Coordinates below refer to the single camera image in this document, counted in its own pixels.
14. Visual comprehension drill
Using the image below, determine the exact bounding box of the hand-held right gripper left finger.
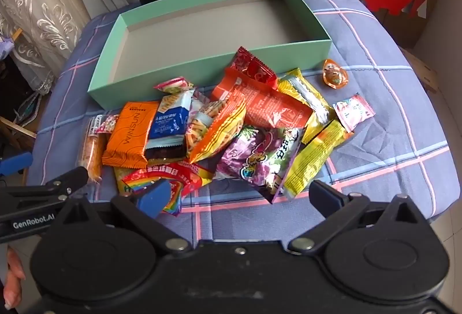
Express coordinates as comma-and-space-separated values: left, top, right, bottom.
54, 179, 193, 253

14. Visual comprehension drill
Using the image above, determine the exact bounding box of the orange jelly cup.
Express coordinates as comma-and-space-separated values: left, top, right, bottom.
319, 59, 349, 88

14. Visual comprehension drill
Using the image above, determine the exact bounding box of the large orange-red snack packet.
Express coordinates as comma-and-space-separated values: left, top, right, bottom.
211, 68, 314, 129

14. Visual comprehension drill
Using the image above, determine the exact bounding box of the long yellow snack packet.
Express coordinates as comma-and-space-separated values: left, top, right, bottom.
283, 119, 354, 199

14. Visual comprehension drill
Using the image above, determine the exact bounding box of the yellow packet with silver seam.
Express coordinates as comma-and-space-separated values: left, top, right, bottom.
278, 68, 336, 145

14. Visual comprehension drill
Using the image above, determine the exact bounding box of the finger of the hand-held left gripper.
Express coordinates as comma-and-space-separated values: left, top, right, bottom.
0, 152, 34, 175
0, 166, 90, 214

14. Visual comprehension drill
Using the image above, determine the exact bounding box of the person's left hand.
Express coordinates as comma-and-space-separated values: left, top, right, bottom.
5, 247, 27, 311

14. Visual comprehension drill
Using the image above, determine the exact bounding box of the pink floral snack packet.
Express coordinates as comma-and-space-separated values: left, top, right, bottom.
189, 90, 212, 116

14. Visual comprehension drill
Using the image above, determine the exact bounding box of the yellow green snack packet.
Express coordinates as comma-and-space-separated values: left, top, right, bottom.
113, 166, 136, 197

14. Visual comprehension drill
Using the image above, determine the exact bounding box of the white embroidered curtain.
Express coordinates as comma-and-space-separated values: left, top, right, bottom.
0, 0, 167, 94

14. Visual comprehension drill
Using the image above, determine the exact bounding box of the orange wafer packet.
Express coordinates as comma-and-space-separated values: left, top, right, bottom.
102, 101, 161, 169

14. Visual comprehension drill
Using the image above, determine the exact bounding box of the pink and white candy packet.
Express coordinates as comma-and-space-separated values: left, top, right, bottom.
332, 93, 376, 132

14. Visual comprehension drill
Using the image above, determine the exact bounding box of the wooden frame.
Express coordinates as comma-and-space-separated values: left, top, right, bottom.
0, 115, 37, 139

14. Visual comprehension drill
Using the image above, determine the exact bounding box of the small red dotted candy packet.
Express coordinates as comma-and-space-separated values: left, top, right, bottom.
94, 114, 120, 134

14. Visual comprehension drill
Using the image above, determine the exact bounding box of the purple cloth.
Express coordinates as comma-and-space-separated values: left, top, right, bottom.
0, 34, 15, 58

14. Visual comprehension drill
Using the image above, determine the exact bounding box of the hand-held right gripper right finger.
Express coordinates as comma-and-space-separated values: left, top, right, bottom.
289, 180, 432, 253

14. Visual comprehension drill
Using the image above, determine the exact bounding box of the small pink yellow candy packet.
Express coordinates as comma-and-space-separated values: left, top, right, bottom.
153, 76, 195, 94

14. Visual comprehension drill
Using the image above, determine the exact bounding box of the dark brown chocolate packet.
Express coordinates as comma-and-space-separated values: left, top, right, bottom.
144, 141, 188, 163

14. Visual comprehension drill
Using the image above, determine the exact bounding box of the brown cardboard box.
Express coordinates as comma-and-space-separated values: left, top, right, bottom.
400, 45, 441, 94

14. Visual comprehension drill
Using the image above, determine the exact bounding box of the shiny red snack packet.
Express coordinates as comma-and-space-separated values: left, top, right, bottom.
231, 46, 278, 89

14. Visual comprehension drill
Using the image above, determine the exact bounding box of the orange noodle snack packet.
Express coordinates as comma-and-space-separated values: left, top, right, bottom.
184, 98, 248, 163

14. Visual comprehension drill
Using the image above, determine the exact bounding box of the green cardboard box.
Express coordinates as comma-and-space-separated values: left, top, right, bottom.
87, 0, 333, 109

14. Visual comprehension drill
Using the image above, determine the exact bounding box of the clear biscuit packet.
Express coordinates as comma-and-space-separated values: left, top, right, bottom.
77, 115, 107, 183

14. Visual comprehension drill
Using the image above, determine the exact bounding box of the purple gummy candy bag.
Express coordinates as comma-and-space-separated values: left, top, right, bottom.
217, 126, 304, 204

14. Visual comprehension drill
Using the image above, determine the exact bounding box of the red rainbow candy bag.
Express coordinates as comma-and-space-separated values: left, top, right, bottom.
121, 162, 213, 217

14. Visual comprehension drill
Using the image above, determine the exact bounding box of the blue cracker packet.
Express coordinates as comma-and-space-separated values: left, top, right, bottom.
146, 88, 195, 150

